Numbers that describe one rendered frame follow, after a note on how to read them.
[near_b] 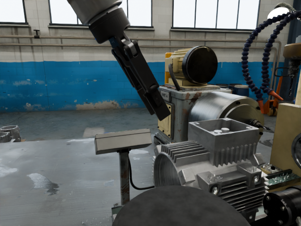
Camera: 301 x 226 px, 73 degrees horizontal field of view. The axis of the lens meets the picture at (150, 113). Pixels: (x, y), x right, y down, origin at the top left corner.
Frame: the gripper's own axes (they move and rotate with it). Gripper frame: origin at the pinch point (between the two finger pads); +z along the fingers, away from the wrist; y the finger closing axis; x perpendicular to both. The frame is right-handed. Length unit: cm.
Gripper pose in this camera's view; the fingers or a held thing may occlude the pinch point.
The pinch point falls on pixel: (153, 103)
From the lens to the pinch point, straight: 46.2
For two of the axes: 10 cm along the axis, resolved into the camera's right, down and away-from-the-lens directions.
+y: -3.5, -2.2, 9.1
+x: -8.1, 5.6, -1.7
